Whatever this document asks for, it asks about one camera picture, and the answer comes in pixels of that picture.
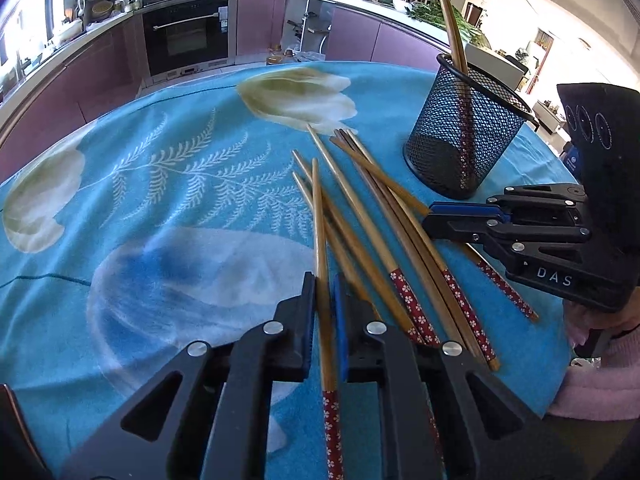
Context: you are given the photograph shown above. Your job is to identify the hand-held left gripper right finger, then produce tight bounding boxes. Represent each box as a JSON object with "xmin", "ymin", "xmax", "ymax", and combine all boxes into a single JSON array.
[{"xmin": 332, "ymin": 272, "xmax": 586, "ymax": 480}]

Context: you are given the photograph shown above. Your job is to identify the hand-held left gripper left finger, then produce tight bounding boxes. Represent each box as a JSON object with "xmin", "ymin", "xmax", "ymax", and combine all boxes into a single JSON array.
[{"xmin": 60, "ymin": 271, "xmax": 318, "ymax": 480}]

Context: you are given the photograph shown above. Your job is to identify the pale boxy appliance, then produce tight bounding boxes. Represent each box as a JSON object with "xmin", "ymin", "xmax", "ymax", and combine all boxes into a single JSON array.
[{"xmin": 472, "ymin": 45, "xmax": 530, "ymax": 96}]

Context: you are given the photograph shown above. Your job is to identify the dark curved object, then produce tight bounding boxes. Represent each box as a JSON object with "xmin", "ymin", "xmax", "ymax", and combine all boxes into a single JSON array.
[{"xmin": 0, "ymin": 384, "xmax": 53, "ymax": 480}]

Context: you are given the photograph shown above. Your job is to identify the low living room table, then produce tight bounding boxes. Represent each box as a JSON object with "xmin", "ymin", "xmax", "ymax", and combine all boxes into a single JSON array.
[{"xmin": 531, "ymin": 100, "xmax": 568, "ymax": 136}]

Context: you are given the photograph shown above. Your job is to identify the light chopstick red floral end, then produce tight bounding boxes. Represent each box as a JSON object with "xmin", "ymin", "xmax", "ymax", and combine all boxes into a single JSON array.
[
  {"xmin": 311, "ymin": 158, "xmax": 346, "ymax": 480},
  {"xmin": 330, "ymin": 135, "xmax": 540, "ymax": 322},
  {"xmin": 429, "ymin": 0, "xmax": 477, "ymax": 191}
]

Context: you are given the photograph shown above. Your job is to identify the purple kitchen cabinets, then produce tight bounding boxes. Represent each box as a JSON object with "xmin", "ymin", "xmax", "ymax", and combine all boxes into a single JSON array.
[{"xmin": 0, "ymin": 0, "xmax": 446, "ymax": 181}]

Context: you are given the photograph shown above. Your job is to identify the black built-in oven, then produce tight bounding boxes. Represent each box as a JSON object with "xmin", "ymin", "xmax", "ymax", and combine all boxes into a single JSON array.
[{"xmin": 141, "ymin": 0, "xmax": 236, "ymax": 79}]

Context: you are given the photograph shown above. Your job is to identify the blue floral tablecloth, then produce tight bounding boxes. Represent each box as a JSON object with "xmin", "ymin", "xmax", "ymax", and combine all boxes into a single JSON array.
[{"xmin": 0, "ymin": 60, "xmax": 581, "ymax": 480}]

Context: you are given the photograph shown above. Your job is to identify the black mesh utensil holder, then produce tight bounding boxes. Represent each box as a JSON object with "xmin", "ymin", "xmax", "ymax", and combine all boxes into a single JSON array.
[{"xmin": 403, "ymin": 53, "xmax": 540, "ymax": 201}]

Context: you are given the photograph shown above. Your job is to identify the blue bin white emblem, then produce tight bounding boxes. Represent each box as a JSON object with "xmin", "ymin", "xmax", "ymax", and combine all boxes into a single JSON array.
[{"xmin": 564, "ymin": 141, "xmax": 583, "ymax": 181}]

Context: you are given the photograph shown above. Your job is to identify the bunch of wooden chopsticks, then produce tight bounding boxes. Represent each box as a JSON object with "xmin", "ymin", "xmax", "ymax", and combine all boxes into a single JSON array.
[{"xmin": 291, "ymin": 124, "xmax": 501, "ymax": 372}]

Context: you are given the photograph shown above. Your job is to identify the green leafy vegetables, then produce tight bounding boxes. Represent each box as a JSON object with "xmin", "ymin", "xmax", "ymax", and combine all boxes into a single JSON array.
[{"xmin": 407, "ymin": 1, "xmax": 488, "ymax": 46}]

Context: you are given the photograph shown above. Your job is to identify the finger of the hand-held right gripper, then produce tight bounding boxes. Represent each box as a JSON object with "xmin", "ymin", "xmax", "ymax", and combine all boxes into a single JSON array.
[
  {"xmin": 421, "ymin": 212, "xmax": 593, "ymax": 261},
  {"xmin": 429, "ymin": 184, "xmax": 590, "ymax": 226}
]

